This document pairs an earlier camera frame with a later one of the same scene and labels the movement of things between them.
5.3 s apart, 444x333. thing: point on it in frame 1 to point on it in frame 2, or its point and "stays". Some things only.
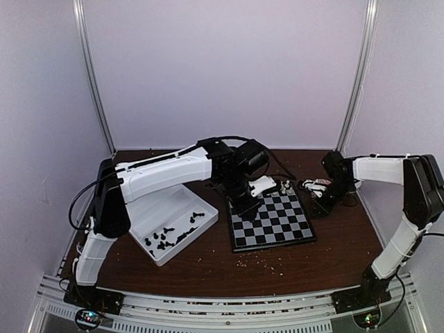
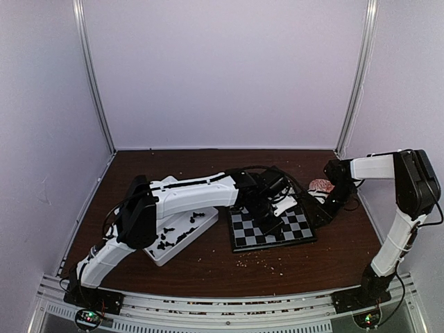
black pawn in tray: [192, 220] stays
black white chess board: [280, 220] stays
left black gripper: [245, 210] to [270, 229]
